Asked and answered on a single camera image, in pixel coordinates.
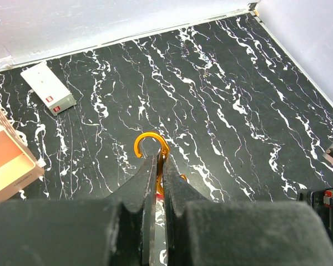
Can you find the small white cardboard box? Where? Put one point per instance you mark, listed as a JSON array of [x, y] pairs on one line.
[[54, 94]]

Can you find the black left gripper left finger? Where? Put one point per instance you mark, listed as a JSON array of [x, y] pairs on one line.
[[116, 230]]

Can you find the red key tag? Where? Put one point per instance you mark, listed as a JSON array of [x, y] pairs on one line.
[[160, 197]]

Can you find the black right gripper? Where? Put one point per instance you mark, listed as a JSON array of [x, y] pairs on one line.
[[321, 201]]

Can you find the orange S-shaped carabiner keyring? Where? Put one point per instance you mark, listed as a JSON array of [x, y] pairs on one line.
[[159, 170]]

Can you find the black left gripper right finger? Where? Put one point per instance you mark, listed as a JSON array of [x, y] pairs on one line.
[[202, 232]]

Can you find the orange plastic file organizer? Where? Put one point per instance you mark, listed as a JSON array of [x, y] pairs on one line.
[[18, 166]]

